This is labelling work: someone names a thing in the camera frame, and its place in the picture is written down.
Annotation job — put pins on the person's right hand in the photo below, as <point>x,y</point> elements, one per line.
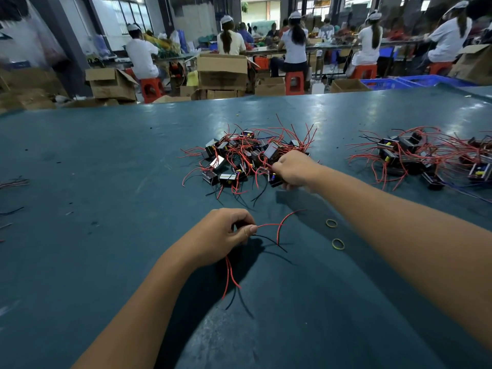
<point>296,169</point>

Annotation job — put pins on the person's left hand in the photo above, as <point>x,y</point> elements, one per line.
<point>215,238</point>

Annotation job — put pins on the person's right forearm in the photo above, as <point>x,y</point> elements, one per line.
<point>415,238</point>

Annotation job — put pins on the person's left forearm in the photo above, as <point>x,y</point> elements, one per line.
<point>134,323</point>

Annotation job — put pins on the yellow rubber band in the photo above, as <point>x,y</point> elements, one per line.
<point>327,223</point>
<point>333,243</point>

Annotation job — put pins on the low cardboard box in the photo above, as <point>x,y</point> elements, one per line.
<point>270,86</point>

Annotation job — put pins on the shallow cardboard box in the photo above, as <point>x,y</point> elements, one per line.
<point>350,85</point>

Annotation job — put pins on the large closed cardboard box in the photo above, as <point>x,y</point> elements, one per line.
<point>223,71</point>

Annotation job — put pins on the blue plastic crate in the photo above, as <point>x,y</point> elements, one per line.
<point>386,83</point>
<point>438,80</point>

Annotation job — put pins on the open cardboard box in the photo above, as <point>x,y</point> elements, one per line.
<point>112,83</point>

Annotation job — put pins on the tilted cardboard box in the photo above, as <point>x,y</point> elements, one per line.
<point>473,63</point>

